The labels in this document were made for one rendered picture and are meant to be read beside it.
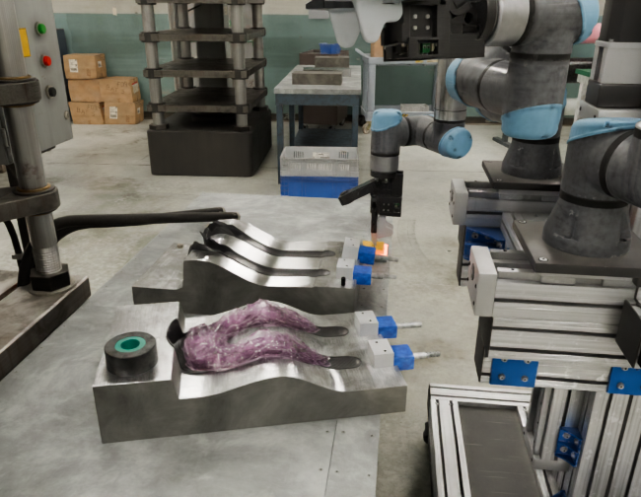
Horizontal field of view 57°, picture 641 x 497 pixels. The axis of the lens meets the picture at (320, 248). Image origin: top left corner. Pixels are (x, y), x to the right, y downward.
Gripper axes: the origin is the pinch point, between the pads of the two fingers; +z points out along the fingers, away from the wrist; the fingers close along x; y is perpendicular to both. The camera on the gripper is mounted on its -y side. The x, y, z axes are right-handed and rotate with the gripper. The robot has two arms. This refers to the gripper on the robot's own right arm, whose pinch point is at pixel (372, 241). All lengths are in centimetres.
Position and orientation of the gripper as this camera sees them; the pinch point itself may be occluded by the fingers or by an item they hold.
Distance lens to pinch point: 161.9
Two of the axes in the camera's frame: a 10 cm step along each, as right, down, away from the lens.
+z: -0.1, 9.2, 3.8
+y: 9.9, 0.6, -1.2
